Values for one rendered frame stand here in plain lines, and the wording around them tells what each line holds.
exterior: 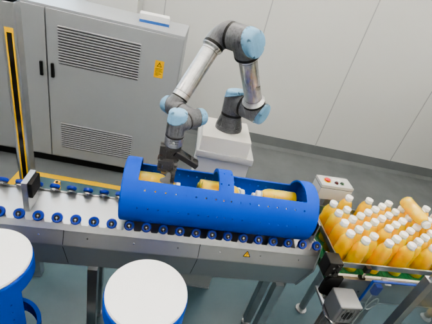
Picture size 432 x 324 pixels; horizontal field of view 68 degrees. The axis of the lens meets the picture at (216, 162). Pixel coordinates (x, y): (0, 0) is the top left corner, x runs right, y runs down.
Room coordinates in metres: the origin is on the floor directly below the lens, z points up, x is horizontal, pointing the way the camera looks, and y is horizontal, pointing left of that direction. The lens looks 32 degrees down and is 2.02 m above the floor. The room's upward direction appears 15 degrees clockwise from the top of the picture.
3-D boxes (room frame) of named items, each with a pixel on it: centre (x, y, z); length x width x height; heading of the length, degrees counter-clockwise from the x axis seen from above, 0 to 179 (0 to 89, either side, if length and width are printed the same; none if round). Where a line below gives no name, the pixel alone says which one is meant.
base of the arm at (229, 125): (1.68, -0.02, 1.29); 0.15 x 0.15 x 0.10
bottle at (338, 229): (1.29, -0.69, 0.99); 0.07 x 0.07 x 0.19
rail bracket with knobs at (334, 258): (1.12, -0.64, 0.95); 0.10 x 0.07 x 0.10; 12
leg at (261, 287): (1.36, -0.48, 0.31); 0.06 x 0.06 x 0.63; 12
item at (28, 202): (1.03, 0.74, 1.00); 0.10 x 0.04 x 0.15; 12
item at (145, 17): (2.82, 0.80, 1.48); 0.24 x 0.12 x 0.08; 106
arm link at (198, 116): (1.23, 0.15, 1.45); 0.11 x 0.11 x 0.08; 57
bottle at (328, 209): (1.43, -0.66, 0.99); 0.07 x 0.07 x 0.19
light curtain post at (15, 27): (1.32, 0.97, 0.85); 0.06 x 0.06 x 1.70; 12
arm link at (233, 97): (1.68, -0.02, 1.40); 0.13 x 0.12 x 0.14; 57
